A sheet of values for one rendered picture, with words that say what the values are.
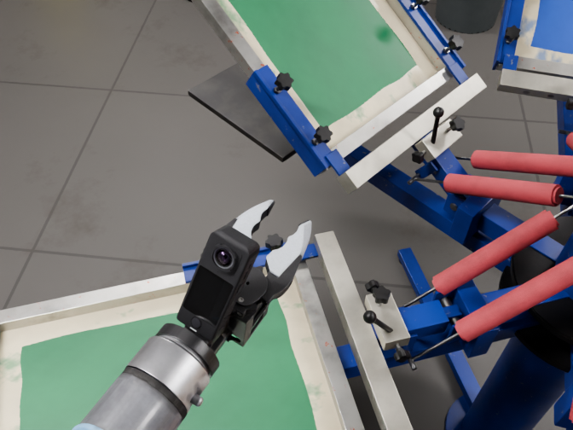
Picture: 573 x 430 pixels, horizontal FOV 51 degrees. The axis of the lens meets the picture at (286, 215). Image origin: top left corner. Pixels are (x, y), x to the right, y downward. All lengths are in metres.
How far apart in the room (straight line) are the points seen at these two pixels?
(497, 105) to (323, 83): 2.17
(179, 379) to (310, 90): 1.15
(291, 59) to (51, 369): 0.97
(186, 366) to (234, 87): 1.57
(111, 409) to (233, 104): 1.53
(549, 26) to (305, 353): 1.26
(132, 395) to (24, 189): 2.76
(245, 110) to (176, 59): 1.98
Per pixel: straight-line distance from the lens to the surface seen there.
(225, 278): 0.57
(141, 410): 0.57
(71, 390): 1.45
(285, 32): 1.68
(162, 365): 0.58
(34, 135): 3.58
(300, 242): 0.67
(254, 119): 1.94
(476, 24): 4.23
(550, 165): 1.54
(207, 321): 0.60
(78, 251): 2.92
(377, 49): 1.79
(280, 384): 1.38
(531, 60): 1.97
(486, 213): 1.65
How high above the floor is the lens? 2.21
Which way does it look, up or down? 50 degrees down
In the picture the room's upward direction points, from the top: straight up
